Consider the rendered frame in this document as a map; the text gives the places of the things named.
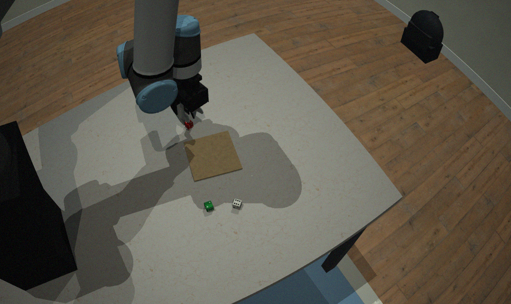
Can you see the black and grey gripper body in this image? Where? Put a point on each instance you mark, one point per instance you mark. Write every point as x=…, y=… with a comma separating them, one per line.
x=191, y=93

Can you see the tan square mat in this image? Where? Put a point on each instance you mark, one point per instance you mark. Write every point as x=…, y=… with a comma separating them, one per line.
x=212, y=155

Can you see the green die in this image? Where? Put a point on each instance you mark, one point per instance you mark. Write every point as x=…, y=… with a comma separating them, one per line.
x=208, y=206

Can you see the white die with black pips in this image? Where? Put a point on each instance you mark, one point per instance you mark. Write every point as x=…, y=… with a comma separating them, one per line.
x=237, y=203

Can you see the red die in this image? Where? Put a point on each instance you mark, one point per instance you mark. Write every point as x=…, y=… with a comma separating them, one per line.
x=189, y=125

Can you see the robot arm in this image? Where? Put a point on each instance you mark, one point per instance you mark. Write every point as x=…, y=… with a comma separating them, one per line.
x=165, y=46

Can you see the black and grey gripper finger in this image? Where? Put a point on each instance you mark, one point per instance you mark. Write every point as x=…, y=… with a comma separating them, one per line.
x=178, y=109
x=198, y=110

